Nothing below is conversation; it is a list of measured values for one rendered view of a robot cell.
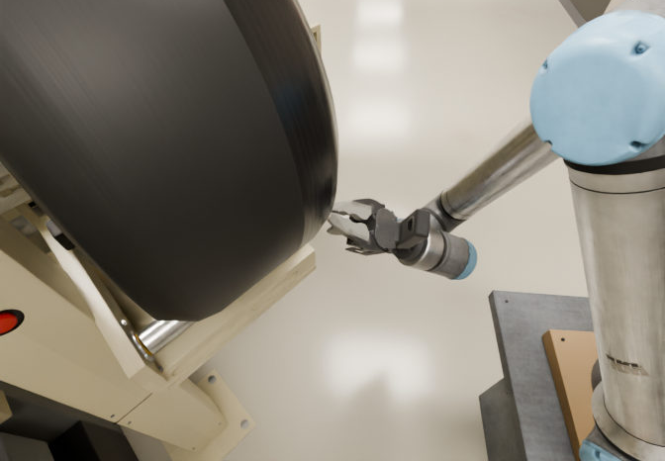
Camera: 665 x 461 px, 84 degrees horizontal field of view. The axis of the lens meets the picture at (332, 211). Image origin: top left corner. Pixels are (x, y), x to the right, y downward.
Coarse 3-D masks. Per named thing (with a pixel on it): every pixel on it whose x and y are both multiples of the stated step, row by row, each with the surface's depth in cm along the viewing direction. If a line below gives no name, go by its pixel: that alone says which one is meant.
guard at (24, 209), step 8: (312, 24) 109; (320, 24) 110; (312, 32) 109; (320, 32) 111; (320, 40) 113; (320, 48) 115; (0, 184) 74; (0, 192) 74; (8, 192) 75; (16, 208) 78; (24, 208) 79; (32, 208) 81; (24, 216) 80; (32, 216) 81; (40, 216) 84; (32, 224) 82
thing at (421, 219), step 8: (408, 216) 62; (416, 216) 58; (424, 216) 58; (408, 224) 59; (416, 224) 58; (424, 224) 58; (400, 232) 66; (408, 232) 61; (416, 232) 57; (424, 232) 57; (400, 240) 65; (408, 240) 61; (416, 240) 60
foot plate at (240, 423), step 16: (208, 384) 139; (224, 384) 139; (224, 400) 136; (224, 416) 132; (240, 416) 132; (224, 432) 129; (240, 432) 129; (176, 448) 126; (208, 448) 126; (224, 448) 126
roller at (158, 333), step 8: (144, 328) 60; (152, 328) 60; (160, 328) 60; (168, 328) 60; (176, 328) 61; (184, 328) 62; (136, 336) 59; (144, 336) 59; (152, 336) 59; (160, 336) 59; (168, 336) 60; (176, 336) 62; (144, 344) 58; (152, 344) 59; (160, 344) 60; (152, 352) 59
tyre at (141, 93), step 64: (0, 0) 23; (64, 0) 25; (128, 0) 27; (192, 0) 29; (256, 0) 32; (0, 64) 24; (64, 64) 25; (128, 64) 26; (192, 64) 29; (256, 64) 32; (320, 64) 39; (0, 128) 25; (64, 128) 25; (128, 128) 27; (192, 128) 30; (256, 128) 33; (320, 128) 38; (64, 192) 27; (128, 192) 28; (192, 192) 31; (256, 192) 35; (320, 192) 43; (128, 256) 31; (192, 256) 34; (256, 256) 41; (192, 320) 45
